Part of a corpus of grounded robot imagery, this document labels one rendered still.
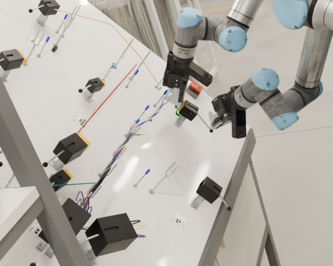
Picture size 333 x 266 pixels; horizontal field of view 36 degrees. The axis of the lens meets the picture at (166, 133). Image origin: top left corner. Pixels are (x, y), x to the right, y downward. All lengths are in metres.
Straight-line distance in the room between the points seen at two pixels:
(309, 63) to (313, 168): 1.89
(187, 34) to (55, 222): 0.90
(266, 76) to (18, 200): 0.95
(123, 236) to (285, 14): 0.67
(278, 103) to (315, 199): 1.61
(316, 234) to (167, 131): 1.34
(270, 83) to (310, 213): 1.57
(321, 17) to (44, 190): 0.78
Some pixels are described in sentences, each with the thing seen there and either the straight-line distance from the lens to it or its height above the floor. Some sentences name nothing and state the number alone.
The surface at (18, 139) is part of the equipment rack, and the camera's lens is 0.86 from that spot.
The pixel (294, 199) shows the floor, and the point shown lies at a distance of 3.19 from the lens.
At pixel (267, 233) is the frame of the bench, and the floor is 0.37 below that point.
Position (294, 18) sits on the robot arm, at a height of 1.45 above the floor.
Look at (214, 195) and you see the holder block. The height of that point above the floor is 0.97.
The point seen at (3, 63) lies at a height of 1.53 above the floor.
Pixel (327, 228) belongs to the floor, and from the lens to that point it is 2.93.
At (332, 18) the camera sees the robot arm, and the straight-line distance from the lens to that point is 1.32.
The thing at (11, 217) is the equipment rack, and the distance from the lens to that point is 0.84.
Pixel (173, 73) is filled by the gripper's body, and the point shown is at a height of 1.28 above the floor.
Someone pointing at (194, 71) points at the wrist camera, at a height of 1.27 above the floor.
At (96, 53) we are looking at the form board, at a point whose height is 1.38.
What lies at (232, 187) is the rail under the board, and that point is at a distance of 1.82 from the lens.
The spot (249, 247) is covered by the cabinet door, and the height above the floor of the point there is 0.50.
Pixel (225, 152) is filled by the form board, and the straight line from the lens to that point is 1.93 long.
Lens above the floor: 1.82
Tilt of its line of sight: 24 degrees down
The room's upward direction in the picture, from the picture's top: 19 degrees counter-clockwise
